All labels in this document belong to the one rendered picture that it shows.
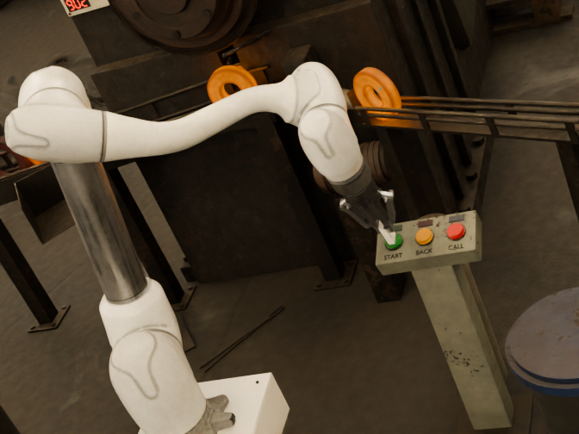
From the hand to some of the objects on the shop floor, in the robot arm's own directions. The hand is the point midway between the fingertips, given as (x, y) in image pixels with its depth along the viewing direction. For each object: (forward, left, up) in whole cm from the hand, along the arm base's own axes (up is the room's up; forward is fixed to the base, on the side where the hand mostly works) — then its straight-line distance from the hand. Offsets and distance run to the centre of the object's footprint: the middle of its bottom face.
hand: (387, 231), depth 247 cm
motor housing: (+61, +25, -66) cm, 93 cm away
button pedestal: (-1, -6, -65) cm, 65 cm away
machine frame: (+119, +55, -68) cm, 148 cm away
